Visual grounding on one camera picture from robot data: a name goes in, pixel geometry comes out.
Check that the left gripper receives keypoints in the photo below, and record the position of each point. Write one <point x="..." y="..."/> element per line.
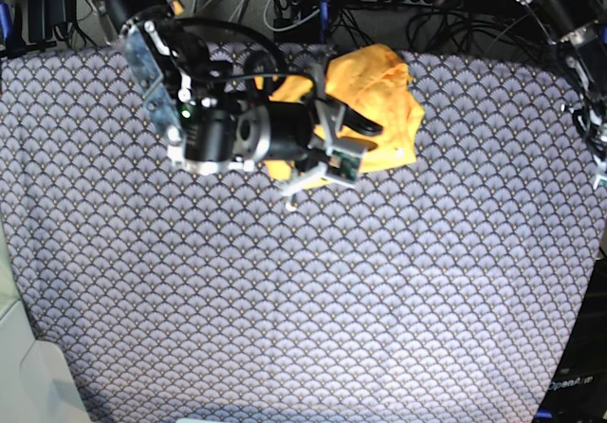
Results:
<point x="591" y="128"/>

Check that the blue fan-patterned tablecloth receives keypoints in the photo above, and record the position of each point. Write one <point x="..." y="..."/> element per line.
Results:
<point x="443" y="291"/>

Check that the white plastic bin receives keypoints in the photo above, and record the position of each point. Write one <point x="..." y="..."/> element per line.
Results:
<point x="36" y="384"/>

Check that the yellow T-shirt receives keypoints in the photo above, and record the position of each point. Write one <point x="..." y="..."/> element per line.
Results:
<point x="374" y="82"/>

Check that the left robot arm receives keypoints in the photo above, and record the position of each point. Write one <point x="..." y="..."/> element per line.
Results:
<point x="577" y="27"/>

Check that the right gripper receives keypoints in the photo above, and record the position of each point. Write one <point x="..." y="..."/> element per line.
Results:
<point x="209" y="141"/>

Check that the black OpenArm case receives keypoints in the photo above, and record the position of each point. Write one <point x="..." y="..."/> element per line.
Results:
<point x="577" y="391"/>

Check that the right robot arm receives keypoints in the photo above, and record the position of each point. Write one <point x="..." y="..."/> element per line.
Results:
<point x="207" y="87"/>

